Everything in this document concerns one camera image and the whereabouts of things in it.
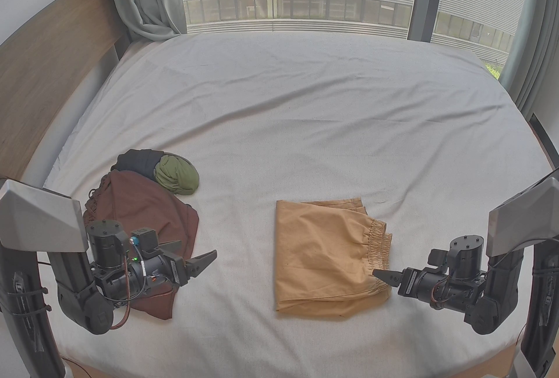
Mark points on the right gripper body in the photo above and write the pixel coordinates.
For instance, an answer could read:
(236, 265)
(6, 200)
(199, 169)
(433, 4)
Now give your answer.
(421, 284)

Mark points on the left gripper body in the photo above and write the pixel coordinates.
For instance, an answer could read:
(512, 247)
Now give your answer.
(161, 273)

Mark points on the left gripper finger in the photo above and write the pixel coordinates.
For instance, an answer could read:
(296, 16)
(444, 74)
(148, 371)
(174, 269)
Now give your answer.
(170, 245)
(201, 262)

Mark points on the tan shorts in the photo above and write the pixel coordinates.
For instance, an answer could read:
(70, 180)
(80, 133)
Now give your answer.
(323, 254)

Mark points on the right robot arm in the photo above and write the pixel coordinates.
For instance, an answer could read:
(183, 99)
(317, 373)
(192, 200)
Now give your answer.
(524, 219)

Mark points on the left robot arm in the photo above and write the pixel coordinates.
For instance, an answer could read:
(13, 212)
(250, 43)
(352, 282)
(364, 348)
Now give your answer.
(39, 214)

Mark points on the bed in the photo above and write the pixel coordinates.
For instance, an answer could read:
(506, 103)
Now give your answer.
(332, 105)

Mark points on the brown garment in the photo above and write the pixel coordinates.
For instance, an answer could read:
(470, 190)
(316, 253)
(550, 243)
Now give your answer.
(144, 206)

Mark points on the green garment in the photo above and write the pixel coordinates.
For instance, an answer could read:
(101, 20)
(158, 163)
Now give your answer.
(179, 175)

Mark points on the black garment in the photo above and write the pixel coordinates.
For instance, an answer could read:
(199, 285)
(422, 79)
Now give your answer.
(135, 162)

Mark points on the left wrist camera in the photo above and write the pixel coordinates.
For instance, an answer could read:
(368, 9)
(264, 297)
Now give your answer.
(144, 241)

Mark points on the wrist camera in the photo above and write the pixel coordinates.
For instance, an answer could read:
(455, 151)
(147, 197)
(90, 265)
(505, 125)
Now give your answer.
(438, 260)
(144, 241)

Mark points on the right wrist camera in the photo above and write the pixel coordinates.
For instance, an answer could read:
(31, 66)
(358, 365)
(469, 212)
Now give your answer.
(438, 260)

